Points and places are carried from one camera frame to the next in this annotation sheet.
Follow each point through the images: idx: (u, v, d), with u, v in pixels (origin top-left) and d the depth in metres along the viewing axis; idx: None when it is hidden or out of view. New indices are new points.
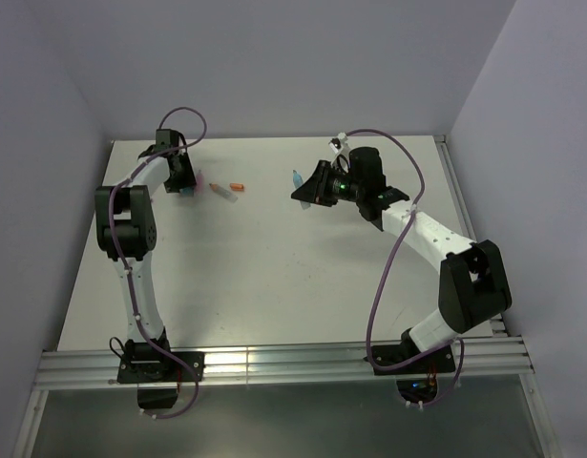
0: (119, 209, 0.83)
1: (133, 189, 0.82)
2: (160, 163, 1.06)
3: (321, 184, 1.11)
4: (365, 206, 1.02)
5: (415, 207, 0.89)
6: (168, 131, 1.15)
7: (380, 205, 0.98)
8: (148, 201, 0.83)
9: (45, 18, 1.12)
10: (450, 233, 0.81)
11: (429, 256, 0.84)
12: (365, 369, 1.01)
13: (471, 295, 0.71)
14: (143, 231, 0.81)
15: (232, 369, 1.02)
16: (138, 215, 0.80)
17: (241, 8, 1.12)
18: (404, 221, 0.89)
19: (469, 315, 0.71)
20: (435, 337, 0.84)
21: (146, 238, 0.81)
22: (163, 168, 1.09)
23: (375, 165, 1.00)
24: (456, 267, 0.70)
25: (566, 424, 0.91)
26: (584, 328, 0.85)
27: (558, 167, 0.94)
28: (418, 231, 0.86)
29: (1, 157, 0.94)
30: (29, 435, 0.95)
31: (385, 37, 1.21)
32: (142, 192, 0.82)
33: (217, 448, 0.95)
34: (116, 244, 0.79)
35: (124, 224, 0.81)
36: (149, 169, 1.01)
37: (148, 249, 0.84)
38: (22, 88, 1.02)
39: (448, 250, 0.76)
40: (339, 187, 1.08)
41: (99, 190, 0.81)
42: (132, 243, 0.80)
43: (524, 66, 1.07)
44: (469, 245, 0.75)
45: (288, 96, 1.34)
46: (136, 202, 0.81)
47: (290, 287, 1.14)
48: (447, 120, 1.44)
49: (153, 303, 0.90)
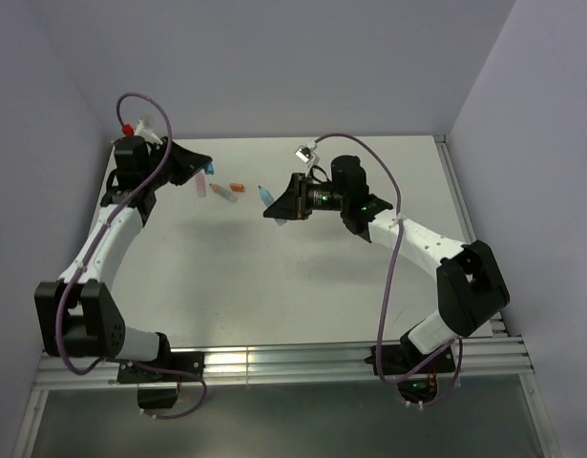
0: (73, 305, 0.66)
1: (86, 287, 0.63)
2: (129, 219, 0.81)
3: (300, 197, 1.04)
4: (349, 218, 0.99)
5: (401, 215, 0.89)
6: (144, 119, 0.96)
7: (365, 216, 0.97)
8: (107, 300, 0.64)
9: (45, 19, 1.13)
10: (440, 237, 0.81)
11: (424, 263, 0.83)
12: (365, 370, 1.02)
13: (471, 297, 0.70)
14: (102, 339, 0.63)
15: (232, 369, 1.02)
16: (94, 323, 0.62)
17: (240, 8, 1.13)
18: (392, 231, 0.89)
19: (471, 318, 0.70)
20: (437, 339, 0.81)
21: (104, 344, 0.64)
22: (135, 218, 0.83)
23: (360, 176, 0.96)
24: (452, 273, 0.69)
25: (567, 425, 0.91)
26: (584, 328, 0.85)
27: (558, 165, 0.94)
28: (408, 240, 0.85)
29: (2, 157, 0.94)
30: (30, 433, 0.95)
31: (383, 37, 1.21)
32: (97, 292, 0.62)
33: (216, 449, 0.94)
34: (67, 355, 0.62)
35: (78, 329, 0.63)
36: (113, 232, 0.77)
37: (113, 352, 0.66)
38: (21, 90, 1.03)
39: (442, 256, 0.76)
40: (322, 198, 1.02)
41: (43, 288, 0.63)
42: (88, 351, 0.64)
43: (525, 64, 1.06)
44: (461, 247, 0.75)
45: (288, 96, 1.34)
46: (89, 308, 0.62)
47: (290, 287, 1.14)
48: (448, 120, 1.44)
49: (143, 344, 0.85)
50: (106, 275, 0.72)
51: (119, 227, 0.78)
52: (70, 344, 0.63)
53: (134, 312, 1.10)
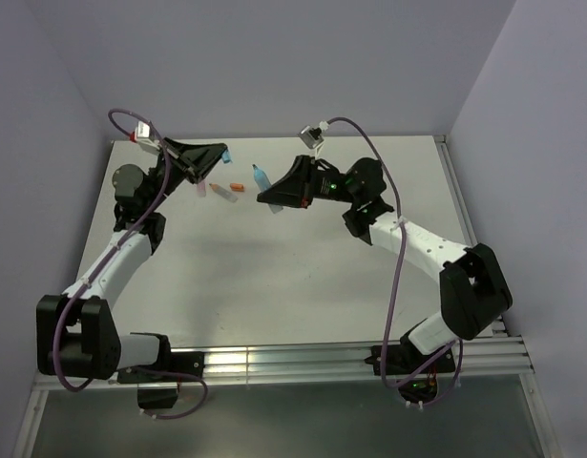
0: (73, 323, 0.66)
1: (88, 303, 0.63)
2: (136, 247, 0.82)
3: (308, 184, 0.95)
4: (350, 220, 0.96)
5: (403, 218, 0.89)
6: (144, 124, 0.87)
7: (367, 219, 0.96)
8: (109, 318, 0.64)
9: (44, 19, 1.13)
10: (442, 239, 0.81)
11: (425, 266, 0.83)
12: (365, 370, 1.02)
13: (474, 301, 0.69)
14: (97, 359, 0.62)
15: (232, 369, 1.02)
16: (91, 342, 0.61)
17: (240, 8, 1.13)
18: (393, 234, 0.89)
19: (473, 322, 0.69)
20: (437, 340, 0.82)
21: (98, 365, 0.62)
22: (143, 246, 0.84)
23: (379, 185, 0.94)
24: (456, 277, 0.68)
25: (566, 425, 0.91)
26: (584, 329, 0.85)
27: (558, 166, 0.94)
28: (410, 243, 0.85)
29: (2, 156, 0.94)
30: (29, 434, 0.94)
31: (383, 37, 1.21)
32: (98, 309, 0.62)
33: (217, 448, 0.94)
34: (59, 371, 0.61)
35: (74, 346, 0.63)
36: (120, 256, 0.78)
37: (106, 375, 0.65)
38: (20, 90, 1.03)
39: (445, 260, 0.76)
40: (330, 188, 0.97)
41: (46, 301, 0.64)
42: (81, 371, 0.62)
43: (526, 64, 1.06)
44: (463, 251, 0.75)
45: (288, 96, 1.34)
46: (87, 325, 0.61)
47: (290, 287, 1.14)
48: (448, 120, 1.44)
49: (142, 347, 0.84)
50: (110, 293, 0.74)
51: (128, 251, 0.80)
52: (65, 362, 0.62)
53: (135, 312, 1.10)
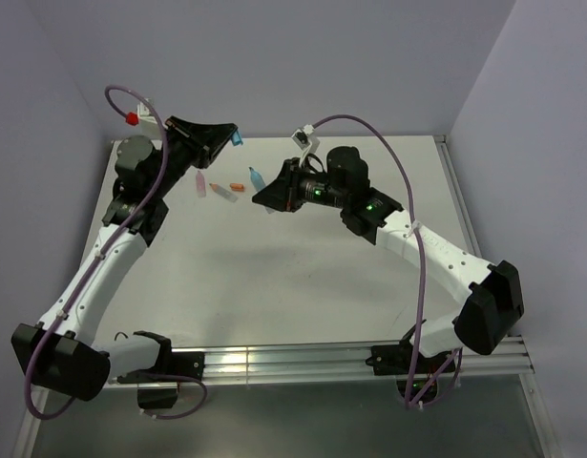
0: None
1: (60, 343, 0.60)
2: (128, 251, 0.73)
3: (290, 188, 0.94)
4: (351, 218, 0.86)
5: (417, 224, 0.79)
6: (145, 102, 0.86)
7: (371, 217, 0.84)
8: (85, 354, 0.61)
9: (44, 19, 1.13)
10: (462, 253, 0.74)
11: (441, 281, 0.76)
12: (365, 369, 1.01)
13: (495, 322, 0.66)
14: (76, 387, 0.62)
15: (231, 369, 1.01)
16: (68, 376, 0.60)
17: (239, 8, 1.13)
18: (408, 241, 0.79)
19: (493, 342, 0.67)
20: (441, 345, 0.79)
21: (80, 392, 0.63)
22: (134, 247, 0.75)
23: (361, 170, 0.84)
24: (485, 303, 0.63)
25: (567, 425, 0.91)
26: (584, 329, 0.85)
27: (558, 165, 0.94)
28: (428, 256, 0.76)
29: (2, 156, 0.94)
30: (29, 434, 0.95)
31: (383, 37, 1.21)
32: (71, 352, 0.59)
33: (217, 448, 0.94)
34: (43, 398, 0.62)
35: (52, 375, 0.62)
36: (106, 265, 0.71)
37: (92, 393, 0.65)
38: (20, 90, 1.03)
39: (471, 281, 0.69)
40: (314, 193, 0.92)
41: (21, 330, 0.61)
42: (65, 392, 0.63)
43: (526, 64, 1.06)
44: (489, 270, 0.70)
45: (288, 96, 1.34)
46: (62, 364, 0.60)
47: (289, 287, 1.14)
48: (448, 120, 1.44)
49: (135, 351, 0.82)
50: (95, 310, 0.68)
51: (113, 260, 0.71)
52: (48, 382, 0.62)
53: (135, 312, 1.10)
